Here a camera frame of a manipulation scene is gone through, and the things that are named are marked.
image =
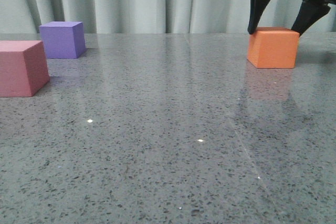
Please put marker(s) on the pink foam cube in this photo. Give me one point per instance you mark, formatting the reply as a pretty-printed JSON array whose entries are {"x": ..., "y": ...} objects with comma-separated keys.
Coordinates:
[{"x": 24, "y": 68}]

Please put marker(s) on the orange foam cube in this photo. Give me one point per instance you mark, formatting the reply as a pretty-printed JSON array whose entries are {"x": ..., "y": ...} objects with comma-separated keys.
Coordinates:
[{"x": 273, "y": 48}]

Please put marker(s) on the pale green curtain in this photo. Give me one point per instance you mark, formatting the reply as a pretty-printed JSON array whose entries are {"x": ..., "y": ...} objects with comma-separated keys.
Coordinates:
[{"x": 128, "y": 16}]

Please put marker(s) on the purple foam cube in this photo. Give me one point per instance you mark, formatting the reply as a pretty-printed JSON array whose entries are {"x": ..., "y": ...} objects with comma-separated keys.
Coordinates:
[{"x": 63, "y": 40}]

